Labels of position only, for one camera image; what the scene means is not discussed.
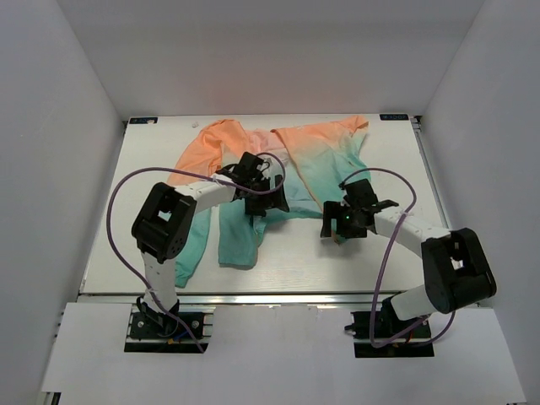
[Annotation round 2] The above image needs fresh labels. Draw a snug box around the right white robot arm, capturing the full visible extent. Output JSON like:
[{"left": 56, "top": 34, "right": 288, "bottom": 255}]
[{"left": 321, "top": 200, "right": 497, "bottom": 337}]

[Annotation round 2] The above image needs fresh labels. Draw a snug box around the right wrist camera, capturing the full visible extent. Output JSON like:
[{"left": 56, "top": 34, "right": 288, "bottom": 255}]
[{"left": 343, "top": 179, "right": 379, "bottom": 209}]

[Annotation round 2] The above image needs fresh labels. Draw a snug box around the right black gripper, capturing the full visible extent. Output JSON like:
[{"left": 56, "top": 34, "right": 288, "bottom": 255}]
[{"left": 320, "top": 202, "right": 367, "bottom": 239}]

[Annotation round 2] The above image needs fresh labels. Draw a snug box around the purple cable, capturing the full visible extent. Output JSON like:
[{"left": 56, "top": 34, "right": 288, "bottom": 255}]
[
  {"left": 337, "top": 166, "right": 456, "bottom": 348},
  {"left": 107, "top": 151, "right": 289, "bottom": 354}
]

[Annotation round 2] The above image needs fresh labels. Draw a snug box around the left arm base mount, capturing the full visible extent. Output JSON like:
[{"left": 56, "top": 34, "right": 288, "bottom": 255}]
[{"left": 124, "top": 307, "right": 213, "bottom": 354}]

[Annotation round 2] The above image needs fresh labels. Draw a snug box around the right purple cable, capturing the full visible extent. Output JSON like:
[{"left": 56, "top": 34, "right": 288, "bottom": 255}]
[{"left": 337, "top": 166, "right": 456, "bottom": 348}]

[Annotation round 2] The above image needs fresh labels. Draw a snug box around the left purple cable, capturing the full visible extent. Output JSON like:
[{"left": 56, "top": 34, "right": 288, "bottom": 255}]
[{"left": 107, "top": 151, "right": 289, "bottom": 354}]

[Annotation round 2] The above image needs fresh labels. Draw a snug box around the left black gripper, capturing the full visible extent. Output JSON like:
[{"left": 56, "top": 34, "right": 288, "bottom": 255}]
[{"left": 245, "top": 175, "right": 288, "bottom": 217}]

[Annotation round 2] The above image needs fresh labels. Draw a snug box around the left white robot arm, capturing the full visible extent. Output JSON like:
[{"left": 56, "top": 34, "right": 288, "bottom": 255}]
[{"left": 132, "top": 164, "right": 289, "bottom": 337}]

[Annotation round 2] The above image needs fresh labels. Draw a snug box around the right blue corner label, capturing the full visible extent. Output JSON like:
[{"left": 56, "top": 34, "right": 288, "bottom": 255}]
[{"left": 379, "top": 113, "right": 409, "bottom": 122}]

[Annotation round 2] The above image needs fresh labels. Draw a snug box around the blue corner label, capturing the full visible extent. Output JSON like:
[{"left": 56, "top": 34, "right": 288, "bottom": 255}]
[
  {"left": 379, "top": 113, "right": 409, "bottom": 122},
  {"left": 128, "top": 116, "right": 158, "bottom": 125}
]

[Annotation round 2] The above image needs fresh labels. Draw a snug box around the orange and teal jacket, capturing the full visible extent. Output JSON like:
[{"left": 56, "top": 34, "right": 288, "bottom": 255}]
[{"left": 168, "top": 116, "right": 369, "bottom": 269}]

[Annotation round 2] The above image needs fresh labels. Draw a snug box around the white front panel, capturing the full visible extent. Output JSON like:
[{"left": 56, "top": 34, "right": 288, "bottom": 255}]
[{"left": 42, "top": 304, "right": 525, "bottom": 404}]

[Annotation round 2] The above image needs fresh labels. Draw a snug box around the left blue corner label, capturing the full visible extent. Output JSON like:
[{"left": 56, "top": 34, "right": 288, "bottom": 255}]
[{"left": 128, "top": 116, "right": 158, "bottom": 125}]

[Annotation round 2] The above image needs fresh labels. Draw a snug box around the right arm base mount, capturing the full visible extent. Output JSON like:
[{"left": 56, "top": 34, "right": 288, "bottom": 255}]
[{"left": 343, "top": 311, "right": 435, "bottom": 359}]

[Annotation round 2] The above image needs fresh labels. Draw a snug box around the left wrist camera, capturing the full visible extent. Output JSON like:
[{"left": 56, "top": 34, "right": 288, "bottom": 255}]
[{"left": 233, "top": 152, "right": 269, "bottom": 184}]

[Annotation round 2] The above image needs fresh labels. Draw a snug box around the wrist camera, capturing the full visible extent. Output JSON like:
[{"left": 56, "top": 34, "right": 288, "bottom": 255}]
[
  {"left": 233, "top": 152, "right": 269, "bottom": 184},
  {"left": 343, "top": 179, "right": 379, "bottom": 209}
]

